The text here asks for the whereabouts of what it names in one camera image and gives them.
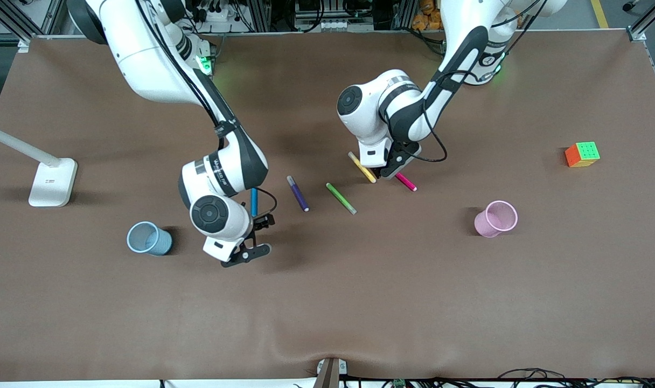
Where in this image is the yellow marker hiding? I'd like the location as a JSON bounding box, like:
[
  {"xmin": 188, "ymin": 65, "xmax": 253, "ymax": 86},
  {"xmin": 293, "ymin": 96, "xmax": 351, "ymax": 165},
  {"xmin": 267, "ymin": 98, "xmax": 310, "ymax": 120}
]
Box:
[{"xmin": 347, "ymin": 151, "xmax": 377, "ymax": 184}]

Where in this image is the purple marker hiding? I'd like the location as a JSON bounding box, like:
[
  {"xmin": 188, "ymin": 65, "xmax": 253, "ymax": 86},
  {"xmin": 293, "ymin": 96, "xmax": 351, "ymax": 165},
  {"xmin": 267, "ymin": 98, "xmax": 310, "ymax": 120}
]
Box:
[{"xmin": 286, "ymin": 175, "xmax": 310, "ymax": 212}]

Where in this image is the green marker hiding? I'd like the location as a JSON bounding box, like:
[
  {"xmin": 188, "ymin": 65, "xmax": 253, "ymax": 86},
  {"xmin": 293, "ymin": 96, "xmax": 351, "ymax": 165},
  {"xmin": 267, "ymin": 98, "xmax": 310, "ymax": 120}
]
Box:
[{"xmin": 325, "ymin": 182, "xmax": 358, "ymax": 216}]

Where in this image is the brown table cover mat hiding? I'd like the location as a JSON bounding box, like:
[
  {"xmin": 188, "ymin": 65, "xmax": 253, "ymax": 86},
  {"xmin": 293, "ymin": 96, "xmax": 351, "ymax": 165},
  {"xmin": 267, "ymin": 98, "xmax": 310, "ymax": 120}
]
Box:
[{"xmin": 0, "ymin": 30, "xmax": 655, "ymax": 382}]

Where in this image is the blue mesh cup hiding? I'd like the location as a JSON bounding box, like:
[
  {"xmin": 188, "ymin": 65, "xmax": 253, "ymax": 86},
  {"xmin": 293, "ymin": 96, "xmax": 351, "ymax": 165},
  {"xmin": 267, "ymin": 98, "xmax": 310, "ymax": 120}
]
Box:
[{"xmin": 127, "ymin": 221, "xmax": 173, "ymax": 257}]

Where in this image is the pink mesh cup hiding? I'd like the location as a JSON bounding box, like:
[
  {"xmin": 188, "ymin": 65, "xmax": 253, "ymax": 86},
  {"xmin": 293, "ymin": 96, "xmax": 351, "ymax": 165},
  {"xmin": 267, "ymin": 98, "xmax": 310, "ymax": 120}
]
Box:
[{"xmin": 474, "ymin": 200, "xmax": 519, "ymax": 238}]

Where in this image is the long white socket strip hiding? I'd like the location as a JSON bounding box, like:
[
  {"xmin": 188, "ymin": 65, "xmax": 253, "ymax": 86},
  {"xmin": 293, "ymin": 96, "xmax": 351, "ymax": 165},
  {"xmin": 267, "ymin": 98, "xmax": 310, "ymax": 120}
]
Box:
[{"xmin": 295, "ymin": 19, "xmax": 360, "ymax": 32}]

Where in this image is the pile of orange objects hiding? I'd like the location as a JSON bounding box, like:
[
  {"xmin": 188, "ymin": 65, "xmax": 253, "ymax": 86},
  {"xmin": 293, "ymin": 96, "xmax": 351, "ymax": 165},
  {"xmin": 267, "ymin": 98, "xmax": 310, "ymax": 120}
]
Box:
[{"xmin": 412, "ymin": 0, "xmax": 448, "ymax": 31}]

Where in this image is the colourful puzzle cube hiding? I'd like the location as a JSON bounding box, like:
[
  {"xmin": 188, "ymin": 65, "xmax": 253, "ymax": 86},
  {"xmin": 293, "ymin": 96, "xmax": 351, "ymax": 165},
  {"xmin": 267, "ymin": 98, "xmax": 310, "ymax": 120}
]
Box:
[{"xmin": 565, "ymin": 141, "xmax": 601, "ymax": 168}]

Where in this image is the white lamp stand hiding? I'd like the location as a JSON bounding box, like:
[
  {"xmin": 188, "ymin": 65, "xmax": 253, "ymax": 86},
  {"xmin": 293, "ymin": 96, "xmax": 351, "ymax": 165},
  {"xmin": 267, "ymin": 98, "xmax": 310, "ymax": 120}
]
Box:
[{"xmin": 0, "ymin": 123, "xmax": 78, "ymax": 208}]

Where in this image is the white power strip with plugs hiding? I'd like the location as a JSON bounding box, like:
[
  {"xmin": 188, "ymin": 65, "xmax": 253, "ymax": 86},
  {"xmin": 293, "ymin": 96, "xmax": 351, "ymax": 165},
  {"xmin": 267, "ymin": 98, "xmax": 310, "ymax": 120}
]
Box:
[{"xmin": 193, "ymin": 0, "xmax": 236, "ymax": 23}]

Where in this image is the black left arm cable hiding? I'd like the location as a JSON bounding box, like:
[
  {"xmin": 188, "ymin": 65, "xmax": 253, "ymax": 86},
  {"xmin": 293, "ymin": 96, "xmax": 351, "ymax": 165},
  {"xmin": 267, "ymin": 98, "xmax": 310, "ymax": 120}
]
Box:
[{"xmin": 414, "ymin": 67, "xmax": 449, "ymax": 163}]

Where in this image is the metal table edge bracket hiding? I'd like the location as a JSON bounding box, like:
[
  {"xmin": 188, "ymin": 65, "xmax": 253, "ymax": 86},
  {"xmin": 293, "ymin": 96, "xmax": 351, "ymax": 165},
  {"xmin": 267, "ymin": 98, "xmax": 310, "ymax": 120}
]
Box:
[{"xmin": 314, "ymin": 357, "xmax": 348, "ymax": 388}]

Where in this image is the black cable bundle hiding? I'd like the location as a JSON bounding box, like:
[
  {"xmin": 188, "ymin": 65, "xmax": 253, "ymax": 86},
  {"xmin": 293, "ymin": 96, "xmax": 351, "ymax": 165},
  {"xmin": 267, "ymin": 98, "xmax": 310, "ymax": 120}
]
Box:
[{"xmin": 497, "ymin": 368, "xmax": 655, "ymax": 388}]

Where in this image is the aluminium frame post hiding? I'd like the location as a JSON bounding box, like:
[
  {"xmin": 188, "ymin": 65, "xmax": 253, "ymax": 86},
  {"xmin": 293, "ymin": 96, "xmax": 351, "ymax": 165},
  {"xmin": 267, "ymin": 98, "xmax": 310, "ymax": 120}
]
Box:
[
  {"xmin": 626, "ymin": 0, "xmax": 655, "ymax": 43},
  {"xmin": 0, "ymin": 0, "xmax": 56, "ymax": 53}
]

